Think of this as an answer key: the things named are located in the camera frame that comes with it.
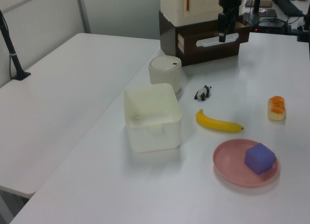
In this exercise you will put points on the black clamp stand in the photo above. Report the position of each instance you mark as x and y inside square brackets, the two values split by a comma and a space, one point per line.
[304, 30]

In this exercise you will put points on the pink plate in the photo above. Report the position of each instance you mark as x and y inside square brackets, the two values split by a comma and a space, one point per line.
[230, 163]

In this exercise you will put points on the black camera stand pole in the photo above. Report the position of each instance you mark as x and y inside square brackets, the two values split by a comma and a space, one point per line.
[14, 61]

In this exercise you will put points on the brown flat board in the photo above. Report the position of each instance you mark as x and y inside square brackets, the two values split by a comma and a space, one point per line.
[267, 11]

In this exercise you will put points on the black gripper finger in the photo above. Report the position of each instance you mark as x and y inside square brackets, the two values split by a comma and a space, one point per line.
[221, 27]
[232, 22]

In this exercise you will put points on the cream open plastic bin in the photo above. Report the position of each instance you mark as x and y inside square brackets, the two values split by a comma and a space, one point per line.
[155, 136]

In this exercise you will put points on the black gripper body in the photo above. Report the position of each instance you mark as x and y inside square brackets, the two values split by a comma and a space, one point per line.
[230, 2]

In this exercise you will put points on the yellow toy banana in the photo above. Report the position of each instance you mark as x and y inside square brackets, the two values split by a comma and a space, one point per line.
[218, 124]

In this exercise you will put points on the black keyboard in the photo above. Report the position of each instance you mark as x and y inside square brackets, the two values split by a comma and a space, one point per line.
[291, 6]

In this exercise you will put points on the white lidded trash can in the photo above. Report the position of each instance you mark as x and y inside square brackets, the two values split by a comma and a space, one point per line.
[164, 73]

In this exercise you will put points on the purple foam cube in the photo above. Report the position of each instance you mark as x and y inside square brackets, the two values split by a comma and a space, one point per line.
[259, 158]

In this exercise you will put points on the black electronics box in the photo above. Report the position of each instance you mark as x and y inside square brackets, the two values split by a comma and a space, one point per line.
[270, 26]

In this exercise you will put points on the black upright stand pole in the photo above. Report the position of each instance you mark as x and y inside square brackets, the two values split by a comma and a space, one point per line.
[257, 2]

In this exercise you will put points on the orange glazed toy bread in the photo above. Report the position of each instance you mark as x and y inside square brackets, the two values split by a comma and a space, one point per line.
[276, 108]

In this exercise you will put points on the dark brown drawer cabinet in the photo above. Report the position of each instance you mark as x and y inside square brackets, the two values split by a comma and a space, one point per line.
[167, 37]

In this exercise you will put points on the small panda figurine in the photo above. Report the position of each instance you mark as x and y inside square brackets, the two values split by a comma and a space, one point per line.
[203, 93]

